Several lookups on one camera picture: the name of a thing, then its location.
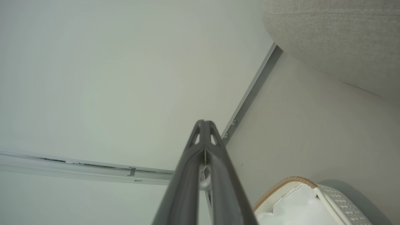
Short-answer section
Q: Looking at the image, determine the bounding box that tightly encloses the grey sofa cushion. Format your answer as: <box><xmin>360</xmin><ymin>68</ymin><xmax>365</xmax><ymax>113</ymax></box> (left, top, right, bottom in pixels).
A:
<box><xmin>261</xmin><ymin>0</ymin><xmax>400</xmax><ymax>101</ymax></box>

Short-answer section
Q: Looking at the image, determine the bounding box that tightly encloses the grey metal wall rail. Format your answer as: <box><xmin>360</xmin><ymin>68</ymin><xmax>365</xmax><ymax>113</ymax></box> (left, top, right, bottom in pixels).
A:
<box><xmin>221</xmin><ymin>42</ymin><xmax>283</xmax><ymax>146</ymax></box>
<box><xmin>0</xmin><ymin>148</ymin><xmax>175</xmax><ymax>186</ymax></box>

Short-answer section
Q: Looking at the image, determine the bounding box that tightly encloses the white cloth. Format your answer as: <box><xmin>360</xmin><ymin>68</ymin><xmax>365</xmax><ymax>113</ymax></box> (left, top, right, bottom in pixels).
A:
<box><xmin>255</xmin><ymin>184</ymin><xmax>342</xmax><ymax>225</ymax></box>

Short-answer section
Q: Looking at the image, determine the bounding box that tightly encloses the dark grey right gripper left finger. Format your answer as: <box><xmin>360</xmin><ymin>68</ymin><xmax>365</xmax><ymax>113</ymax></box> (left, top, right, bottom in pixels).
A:
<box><xmin>152</xmin><ymin>120</ymin><xmax>207</xmax><ymax>225</ymax></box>

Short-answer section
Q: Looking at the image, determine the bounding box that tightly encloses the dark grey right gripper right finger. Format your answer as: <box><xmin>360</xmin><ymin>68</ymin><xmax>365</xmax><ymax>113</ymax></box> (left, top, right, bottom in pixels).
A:
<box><xmin>204</xmin><ymin>120</ymin><xmax>259</xmax><ymax>225</ymax></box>

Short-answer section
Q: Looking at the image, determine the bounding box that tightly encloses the white basket with woven rim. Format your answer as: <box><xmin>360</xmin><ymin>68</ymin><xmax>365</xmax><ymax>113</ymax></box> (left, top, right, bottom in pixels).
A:
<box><xmin>252</xmin><ymin>176</ymin><xmax>373</xmax><ymax>225</ymax></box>

